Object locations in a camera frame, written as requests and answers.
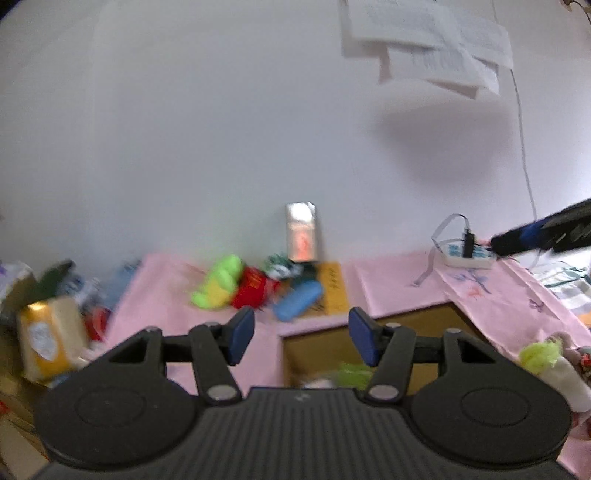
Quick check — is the white plush toy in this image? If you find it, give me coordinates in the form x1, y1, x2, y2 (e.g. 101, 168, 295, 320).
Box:
551, 355, 586, 411

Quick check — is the pink deer print tablecloth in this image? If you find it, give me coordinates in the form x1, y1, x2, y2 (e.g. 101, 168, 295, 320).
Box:
99, 249, 591, 478

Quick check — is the yellow-green fluffy toy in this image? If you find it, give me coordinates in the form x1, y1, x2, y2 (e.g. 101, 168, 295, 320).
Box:
518, 340, 561, 376

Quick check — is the white wall cable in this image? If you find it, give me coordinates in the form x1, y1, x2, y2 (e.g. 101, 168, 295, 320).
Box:
508, 65, 541, 222

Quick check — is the white paper sheet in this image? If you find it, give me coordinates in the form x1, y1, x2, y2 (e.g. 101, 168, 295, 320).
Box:
443, 4, 514, 70
379, 44, 502, 100
339, 0, 462, 58

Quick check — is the blue glasses case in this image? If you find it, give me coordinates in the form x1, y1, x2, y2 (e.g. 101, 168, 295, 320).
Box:
272, 279, 324, 321

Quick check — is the white power strip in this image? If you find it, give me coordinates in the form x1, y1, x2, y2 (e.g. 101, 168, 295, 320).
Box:
436, 240, 497, 269

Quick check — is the red plush toy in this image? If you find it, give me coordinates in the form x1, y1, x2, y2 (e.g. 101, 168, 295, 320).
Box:
229, 267, 282, 310

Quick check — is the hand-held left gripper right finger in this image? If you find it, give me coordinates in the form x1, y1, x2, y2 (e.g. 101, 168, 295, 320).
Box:
348, 307, 504, 406

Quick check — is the green and yellow plush toy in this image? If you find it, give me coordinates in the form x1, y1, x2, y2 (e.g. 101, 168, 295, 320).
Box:
191, 255, 245, 310

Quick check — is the dark green cloth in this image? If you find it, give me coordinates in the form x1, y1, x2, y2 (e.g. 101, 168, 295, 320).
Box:
37, 259, 77, 296

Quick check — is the small panda plush toy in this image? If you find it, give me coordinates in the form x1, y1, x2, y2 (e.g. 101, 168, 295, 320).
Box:
264, 253, 305, 280

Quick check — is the green fluffy towel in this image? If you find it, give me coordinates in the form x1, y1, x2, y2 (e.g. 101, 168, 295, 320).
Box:
335, 361, 375, 388

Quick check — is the black smartphone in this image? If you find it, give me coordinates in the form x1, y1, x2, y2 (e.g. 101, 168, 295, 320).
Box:
285, 202, 320, 263

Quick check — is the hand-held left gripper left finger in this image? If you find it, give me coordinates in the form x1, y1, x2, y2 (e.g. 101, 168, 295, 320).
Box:
99, 307, 256, 405

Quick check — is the yellow tissue pack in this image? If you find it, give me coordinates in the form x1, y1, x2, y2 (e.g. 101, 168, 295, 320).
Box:
17, 295, 90, 384

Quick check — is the pink floral fabric toy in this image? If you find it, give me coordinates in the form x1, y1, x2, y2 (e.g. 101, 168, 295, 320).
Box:
561, 330, 591, 384

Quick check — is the brown cardboard box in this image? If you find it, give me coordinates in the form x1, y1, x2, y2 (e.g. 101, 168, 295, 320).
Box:
278, 299, 492, 398

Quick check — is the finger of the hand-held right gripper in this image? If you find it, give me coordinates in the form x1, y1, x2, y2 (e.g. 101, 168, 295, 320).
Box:
490, 198, 591, 256

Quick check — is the black charging cable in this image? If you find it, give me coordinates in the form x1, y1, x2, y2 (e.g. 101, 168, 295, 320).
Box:
411, 213, 472, 287

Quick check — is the striped cloth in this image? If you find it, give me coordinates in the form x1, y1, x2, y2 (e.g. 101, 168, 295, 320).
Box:
531, 261, 591, 317

